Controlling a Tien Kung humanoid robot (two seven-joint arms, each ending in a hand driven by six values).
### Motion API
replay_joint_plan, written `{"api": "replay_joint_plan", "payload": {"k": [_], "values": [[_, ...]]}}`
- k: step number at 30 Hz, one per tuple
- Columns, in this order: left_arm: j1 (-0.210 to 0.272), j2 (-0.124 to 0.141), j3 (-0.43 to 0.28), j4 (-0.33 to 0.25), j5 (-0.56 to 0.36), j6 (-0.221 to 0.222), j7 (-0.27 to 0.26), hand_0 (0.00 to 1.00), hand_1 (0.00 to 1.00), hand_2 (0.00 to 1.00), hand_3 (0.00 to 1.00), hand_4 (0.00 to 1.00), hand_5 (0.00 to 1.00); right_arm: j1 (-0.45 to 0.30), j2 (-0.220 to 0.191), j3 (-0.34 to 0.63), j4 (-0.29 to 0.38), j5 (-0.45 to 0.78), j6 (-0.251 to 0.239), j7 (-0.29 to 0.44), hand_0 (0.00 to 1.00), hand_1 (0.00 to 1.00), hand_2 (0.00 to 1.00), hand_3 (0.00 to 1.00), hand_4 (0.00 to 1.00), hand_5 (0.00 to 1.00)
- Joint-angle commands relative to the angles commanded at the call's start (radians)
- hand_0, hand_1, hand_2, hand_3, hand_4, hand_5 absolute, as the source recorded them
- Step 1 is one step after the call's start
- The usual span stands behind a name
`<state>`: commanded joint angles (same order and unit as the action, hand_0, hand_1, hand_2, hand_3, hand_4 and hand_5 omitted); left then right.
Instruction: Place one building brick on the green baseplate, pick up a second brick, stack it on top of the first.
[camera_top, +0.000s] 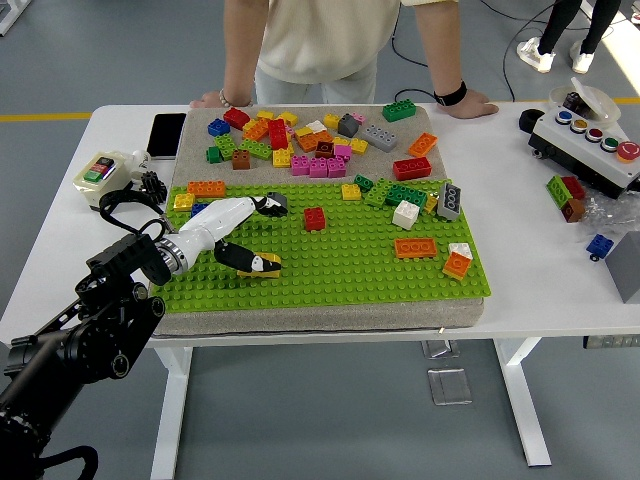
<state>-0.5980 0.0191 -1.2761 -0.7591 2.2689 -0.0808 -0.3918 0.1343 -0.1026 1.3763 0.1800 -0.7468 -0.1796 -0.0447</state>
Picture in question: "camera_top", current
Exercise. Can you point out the person's right hand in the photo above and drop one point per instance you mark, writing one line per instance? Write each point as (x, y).
(207, 101)

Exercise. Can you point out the person's left hand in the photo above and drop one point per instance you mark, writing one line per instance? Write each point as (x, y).
(470, 106)

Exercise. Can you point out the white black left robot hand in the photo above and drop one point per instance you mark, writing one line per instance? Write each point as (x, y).
(215, 220)

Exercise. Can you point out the grey sloped brick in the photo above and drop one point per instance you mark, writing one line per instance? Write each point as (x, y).
(347, 126)
(279, 198)

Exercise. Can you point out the yellow curved brick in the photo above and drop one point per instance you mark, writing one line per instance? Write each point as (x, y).
(260, 274)

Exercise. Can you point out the red square brick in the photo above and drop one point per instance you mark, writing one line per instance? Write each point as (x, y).
(314, 221)
(236, 118)

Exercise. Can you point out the person's right forearm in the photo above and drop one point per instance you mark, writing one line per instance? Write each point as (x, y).
(240, 50)

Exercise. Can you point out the person's left forearm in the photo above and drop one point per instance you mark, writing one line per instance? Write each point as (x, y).
(437, 50)

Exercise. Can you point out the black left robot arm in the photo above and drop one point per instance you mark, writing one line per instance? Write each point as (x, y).
(100, 325)

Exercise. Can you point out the blue square brick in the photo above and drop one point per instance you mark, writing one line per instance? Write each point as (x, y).
(218, 127)
(197, 208)

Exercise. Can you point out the orange long brick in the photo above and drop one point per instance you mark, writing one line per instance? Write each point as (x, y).
(307, 142)
(206, 189)
(256, 130)
(422, 145)
(415, 248)

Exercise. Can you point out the yellow square brick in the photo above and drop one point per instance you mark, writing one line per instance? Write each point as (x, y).
(331, 121)
(351, 192)
(281, 158)
(288, 119)
(265, 115)
(431, 205)
(183, 202)
(341, 141)
(358, 146)
(302, 132)

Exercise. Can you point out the dark green square brick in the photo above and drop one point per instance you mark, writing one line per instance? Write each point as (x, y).
(363, 183)
(213, 155)

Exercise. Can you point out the brown square brick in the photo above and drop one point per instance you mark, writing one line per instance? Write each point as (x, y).
(241, 160)
(574, 211)
(324, 149)

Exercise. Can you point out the lime green long brick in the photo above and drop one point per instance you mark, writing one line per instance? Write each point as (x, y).
(378, 193)
(256, 149)

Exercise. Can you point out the dark green long brick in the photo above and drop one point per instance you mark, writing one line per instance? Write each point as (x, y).
(400, 111)
(407, 195)

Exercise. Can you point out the red long brick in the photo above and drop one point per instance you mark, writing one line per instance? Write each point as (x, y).
(574, 187)
(278, 134)
(412, 169)

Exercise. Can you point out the grey long brick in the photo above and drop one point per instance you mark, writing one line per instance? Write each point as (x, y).
(449, 202)
(380, 138)

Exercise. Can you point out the pink square brick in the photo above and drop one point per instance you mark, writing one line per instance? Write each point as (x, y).
(300, 166)
(343, 151)
(336, 168)
(318, 168)
(358, 118)

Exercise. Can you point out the white square brick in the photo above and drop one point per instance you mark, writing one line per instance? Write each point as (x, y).
(460, 249)
(315, 126)
(406, 216)

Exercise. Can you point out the green studded baseplate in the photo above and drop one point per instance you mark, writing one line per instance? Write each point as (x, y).
(350, 285)

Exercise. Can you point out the orange brick on yellow plate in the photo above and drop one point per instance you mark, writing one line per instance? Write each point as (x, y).
(456, 267)

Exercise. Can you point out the black wristwatch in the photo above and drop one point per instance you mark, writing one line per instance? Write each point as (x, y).
(450, 95)

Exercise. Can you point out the black smartphone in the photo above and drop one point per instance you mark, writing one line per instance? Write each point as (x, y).
(166, 136)

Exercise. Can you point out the black round roll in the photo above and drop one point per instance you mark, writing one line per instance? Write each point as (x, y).
(524, 125)

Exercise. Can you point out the black gear wheel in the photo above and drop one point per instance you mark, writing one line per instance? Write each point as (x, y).
(154, 184)

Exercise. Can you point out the small white plastic piece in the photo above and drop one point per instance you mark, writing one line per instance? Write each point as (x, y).
(140, 162)

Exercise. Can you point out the person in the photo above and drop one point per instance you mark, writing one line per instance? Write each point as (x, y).
(552, 25)
(320, 40)

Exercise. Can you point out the white control box coloured buttons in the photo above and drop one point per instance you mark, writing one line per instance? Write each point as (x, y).
(580, 150)

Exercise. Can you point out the white round lidded container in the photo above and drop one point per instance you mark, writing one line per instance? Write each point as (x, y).
(602, 105)

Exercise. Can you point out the grey cushion mat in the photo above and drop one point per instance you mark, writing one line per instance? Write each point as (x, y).
(310, 322)

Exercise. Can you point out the clear plastic wrap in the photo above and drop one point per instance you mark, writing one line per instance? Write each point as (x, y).
(607, 215)

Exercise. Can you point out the white table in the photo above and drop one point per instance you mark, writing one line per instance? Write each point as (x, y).
(525, 300)

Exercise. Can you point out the grey box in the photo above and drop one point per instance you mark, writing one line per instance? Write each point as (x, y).
(625, 272)

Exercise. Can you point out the clear floor plate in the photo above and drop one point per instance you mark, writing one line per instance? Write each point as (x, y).
(440, 348)
(450, 386)

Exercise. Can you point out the table control panel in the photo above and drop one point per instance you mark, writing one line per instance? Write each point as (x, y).
(610, 342)

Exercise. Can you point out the beige red-green switch box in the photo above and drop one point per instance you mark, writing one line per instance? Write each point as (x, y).
(102, 180)

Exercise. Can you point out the white metal frame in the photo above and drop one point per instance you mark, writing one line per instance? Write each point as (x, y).
(7, 16)

